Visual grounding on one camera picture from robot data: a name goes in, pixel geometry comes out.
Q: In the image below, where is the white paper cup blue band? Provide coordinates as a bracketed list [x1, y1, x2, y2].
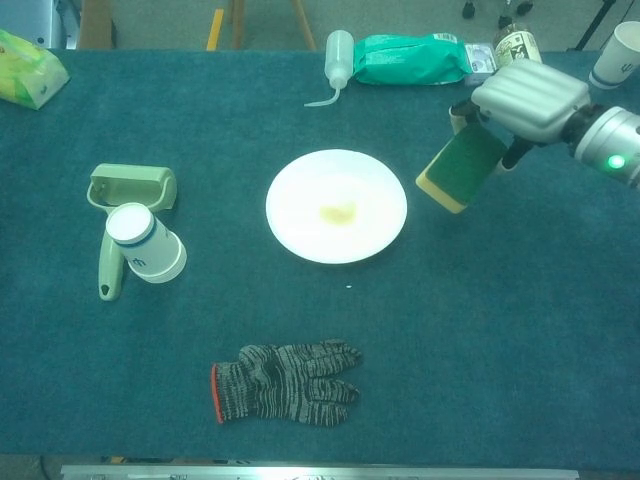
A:
[588, 21, 640, 91]
[105, 201, 188, 285]

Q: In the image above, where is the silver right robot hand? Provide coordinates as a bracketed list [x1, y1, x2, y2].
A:
[448, 58, 592, 175]

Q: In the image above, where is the brown cardboard panel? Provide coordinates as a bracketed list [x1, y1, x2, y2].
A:
[77, 0, 119, 50]

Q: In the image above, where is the black tripod leg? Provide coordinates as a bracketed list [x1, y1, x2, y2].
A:
[573, 0, 619, 52]

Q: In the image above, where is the yellow strip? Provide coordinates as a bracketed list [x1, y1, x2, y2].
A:
[206, 8, 226, 51]

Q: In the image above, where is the yellow green tissue pack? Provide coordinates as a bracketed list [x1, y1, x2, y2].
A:
[0, 28, 71, 111]

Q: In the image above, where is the green sponge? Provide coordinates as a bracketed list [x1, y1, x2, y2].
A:
[415, 122, 509, 216]

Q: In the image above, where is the pale green lint roller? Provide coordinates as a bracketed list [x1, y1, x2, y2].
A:
[85, 163, 178, 302]

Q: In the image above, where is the white round plate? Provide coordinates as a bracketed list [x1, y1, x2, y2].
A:
[265, 148, 409, 265]

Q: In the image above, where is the small clear box purple label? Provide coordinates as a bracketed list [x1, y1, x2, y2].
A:
[463, 42, 500, 88]

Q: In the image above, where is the wooden easel leg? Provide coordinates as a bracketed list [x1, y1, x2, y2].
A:
[289, 0, 317, 51]
[228, 0, 248, 51]

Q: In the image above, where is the green wet wipes pack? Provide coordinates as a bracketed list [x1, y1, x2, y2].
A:
[352, 33, 469, 87]

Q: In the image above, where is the blue table cloth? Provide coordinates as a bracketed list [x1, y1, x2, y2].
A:
[0, 48, 640, 459]

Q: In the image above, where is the clear plastic squeeze bottle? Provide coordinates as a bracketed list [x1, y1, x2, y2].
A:
[304, 29, 357, 109]

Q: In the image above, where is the aluminium rail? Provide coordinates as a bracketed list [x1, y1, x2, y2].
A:
[60, 463, 580, 480]

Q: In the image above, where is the brown tea bottle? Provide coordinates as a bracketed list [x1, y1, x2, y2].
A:
[493, 27, 544, 67]

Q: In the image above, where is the grey black knit glove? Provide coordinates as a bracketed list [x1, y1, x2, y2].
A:
[210, 338, 363, 430]

